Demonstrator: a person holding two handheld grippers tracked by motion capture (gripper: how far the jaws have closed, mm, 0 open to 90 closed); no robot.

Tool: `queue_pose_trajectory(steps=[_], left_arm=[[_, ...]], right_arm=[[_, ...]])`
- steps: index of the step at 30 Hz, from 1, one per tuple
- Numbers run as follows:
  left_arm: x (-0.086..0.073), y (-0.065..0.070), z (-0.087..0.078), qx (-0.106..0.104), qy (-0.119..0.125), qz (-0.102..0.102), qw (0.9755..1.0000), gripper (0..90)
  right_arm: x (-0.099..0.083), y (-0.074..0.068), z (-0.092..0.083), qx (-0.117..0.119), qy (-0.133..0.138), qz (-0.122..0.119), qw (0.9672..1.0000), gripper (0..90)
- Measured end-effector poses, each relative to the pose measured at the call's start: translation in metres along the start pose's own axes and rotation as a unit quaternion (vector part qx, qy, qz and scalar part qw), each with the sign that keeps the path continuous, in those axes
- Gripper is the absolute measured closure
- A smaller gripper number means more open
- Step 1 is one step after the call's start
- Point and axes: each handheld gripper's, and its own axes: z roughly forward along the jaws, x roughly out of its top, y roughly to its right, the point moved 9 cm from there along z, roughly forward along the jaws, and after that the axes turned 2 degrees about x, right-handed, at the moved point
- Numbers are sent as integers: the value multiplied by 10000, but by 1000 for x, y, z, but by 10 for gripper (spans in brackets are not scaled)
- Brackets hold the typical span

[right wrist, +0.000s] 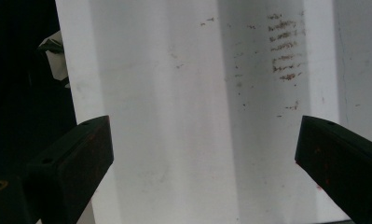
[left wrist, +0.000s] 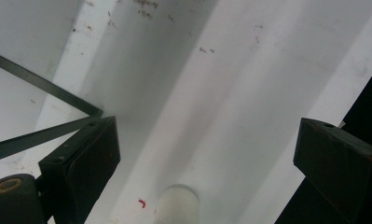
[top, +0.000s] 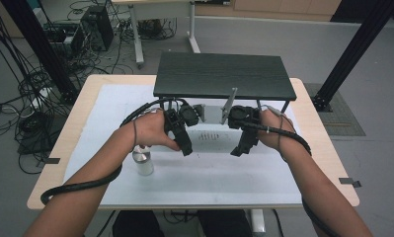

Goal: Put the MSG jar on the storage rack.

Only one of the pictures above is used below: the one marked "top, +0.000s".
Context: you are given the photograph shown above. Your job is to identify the black sheathed right gripper cable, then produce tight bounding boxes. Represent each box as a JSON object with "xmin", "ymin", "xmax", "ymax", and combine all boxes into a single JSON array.
[{"xmin": 238, "ymin": 119, "xmax": 342, "ymax": 237}]

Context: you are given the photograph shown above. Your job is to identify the black computer tower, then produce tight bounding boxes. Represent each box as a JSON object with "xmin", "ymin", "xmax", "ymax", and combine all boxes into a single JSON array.
[{"xmin": 80, "ymin": 4, "xmax": 116, "ymax": 52}]

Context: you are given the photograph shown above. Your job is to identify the black equipment box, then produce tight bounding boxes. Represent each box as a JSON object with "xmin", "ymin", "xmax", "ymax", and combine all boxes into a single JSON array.
[{"xmin": 41, "ymin": 20, "xmax": 84, "ymax": 54}]

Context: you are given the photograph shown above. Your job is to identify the white table mat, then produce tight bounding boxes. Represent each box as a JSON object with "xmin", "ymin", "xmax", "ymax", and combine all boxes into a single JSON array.
[{"xmin": 63, "ymin": 83, "xmax": 305, "ymax": 207}]

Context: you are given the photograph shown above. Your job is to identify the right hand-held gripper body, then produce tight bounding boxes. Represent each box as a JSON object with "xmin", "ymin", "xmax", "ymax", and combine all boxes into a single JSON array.
[{"xmin": 220, "ymin": 87, "xmax": 262, "ymax": 133}]

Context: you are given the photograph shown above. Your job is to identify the black metal stand post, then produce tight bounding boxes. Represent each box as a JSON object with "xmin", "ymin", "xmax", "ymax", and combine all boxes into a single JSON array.
[
  {"xmin": 0, "ymin": 0, "xmax": 80, "ymax": 104},
  {"xmin": 311, "ymin": 0, "xmax": 394, "ymax": 113}
]

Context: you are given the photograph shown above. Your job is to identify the white desk frame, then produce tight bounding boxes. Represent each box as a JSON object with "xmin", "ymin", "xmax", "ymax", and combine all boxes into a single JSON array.
[{"xmin": 111, "ymin": 0, "xmax": 202, "ymax": 69}]

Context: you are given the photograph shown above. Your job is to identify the person's left hand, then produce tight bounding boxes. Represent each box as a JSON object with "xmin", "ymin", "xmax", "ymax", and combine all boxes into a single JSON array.
[{"xmin": 130, "ymin": 109, "xmax": 182, "ymax": 153}]

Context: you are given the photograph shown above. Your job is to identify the black sheathed left gripper cable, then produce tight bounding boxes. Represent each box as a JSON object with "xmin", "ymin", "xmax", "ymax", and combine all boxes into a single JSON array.
[{"xmin": 39, "ymin": 97, "xmax": 190, "ymax": 206}]

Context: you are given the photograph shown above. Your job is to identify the dark wooden shelf rack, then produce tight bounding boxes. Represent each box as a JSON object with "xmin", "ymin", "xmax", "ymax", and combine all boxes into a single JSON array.
[{"xmin": 152, "ymin": 51, "xmax": 298, "ymax": 115}]

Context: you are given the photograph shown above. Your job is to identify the grey floor mat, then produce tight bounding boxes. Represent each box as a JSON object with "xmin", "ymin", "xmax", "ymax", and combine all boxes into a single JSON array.
[{"xmin": 303, "ymin": 82, "xmax": 367, "ymax": 137}]

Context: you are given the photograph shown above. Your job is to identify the white table leg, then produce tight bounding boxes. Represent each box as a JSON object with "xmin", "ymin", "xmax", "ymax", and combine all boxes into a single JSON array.
[{"xmin": 249, "ymin": 208, "xmax": 267, "ymax": 235}]

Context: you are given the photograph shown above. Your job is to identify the black sheathed gripper cable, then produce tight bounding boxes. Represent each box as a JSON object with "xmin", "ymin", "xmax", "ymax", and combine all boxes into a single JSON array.
[
  {"xmin": 39, "ymin": 97, "xmax": 190, "ymax": 206},
  {"xmin": 238, "ymin": 119, "xmax": 342, "ymax": 237}
]

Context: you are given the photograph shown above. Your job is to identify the white power strip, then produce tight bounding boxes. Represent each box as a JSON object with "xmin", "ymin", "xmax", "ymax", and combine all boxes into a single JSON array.
[{"xmin": 30, "ymin": 86, "xmax": 53, "ymax": 111}]

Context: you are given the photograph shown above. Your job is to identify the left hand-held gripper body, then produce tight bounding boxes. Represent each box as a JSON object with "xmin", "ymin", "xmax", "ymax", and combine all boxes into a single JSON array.
[{"xmin": 163, "ymin": 104, "xmax": 225, "ymax": 134}]

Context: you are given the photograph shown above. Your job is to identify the person's legs in dark trousers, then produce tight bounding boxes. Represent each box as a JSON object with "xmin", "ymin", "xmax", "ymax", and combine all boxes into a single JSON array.
[{"xmin": 112, "ymin": 209, "xmax": 254, "ymax": 237}]

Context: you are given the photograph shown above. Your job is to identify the white plug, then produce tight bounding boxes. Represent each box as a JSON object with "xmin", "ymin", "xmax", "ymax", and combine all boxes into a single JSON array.
[{"xmin": 266, "ymin": 106, "xmax": 283, "ymax": 118}]

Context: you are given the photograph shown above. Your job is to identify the tangle of black floor cables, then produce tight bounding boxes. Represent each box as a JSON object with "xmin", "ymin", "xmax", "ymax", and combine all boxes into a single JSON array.
[{"xmin": 0, "ymin": 0, "xmax": 179, "ymax": 176}]

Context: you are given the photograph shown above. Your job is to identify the person's right hand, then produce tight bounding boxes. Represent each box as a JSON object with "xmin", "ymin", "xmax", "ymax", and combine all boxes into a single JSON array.
[{"xmin": 257, "ymin": 108, "xmax": 297, "ymax": 153}]

